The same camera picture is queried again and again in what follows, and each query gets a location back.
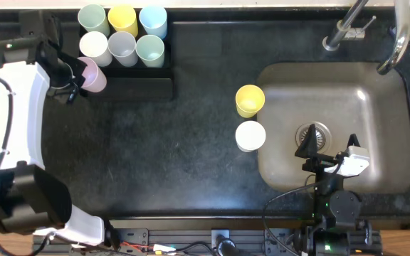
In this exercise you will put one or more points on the white cup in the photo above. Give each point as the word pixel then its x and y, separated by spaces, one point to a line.
pixel 93 45
pixel 249 135

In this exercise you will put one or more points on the steel tap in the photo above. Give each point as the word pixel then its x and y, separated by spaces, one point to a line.
pixel 336 33

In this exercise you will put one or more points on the steel sink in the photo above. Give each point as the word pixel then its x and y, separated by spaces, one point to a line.
pixel 368 117

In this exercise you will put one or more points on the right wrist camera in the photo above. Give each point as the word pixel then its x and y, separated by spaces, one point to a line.
pixel 354 160

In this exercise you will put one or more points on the green cup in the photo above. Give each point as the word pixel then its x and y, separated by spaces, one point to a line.
pixel 149 49
pixel 92 17

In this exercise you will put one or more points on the black tray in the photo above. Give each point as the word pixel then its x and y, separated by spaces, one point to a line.
pixel 137 89

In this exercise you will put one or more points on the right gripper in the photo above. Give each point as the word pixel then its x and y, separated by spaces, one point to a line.
pixel 313 164

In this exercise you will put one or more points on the pink cup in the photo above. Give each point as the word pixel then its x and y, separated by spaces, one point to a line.
pixel 96 80

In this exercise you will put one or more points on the yellow cup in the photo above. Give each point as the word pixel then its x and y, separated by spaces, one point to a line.
pixel 121 17
pixel 249 99

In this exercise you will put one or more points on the blue cup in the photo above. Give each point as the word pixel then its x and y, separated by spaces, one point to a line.
pixel 153 19

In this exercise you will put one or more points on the grey cup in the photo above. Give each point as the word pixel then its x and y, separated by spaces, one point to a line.
pixel 121 45

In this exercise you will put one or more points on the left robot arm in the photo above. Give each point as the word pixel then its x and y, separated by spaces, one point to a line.
pixel 16 113

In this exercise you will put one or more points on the mounting rail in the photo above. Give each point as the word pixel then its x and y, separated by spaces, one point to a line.
pixel 190 241

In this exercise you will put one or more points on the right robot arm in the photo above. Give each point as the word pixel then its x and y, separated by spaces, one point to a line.
pixel 344 206

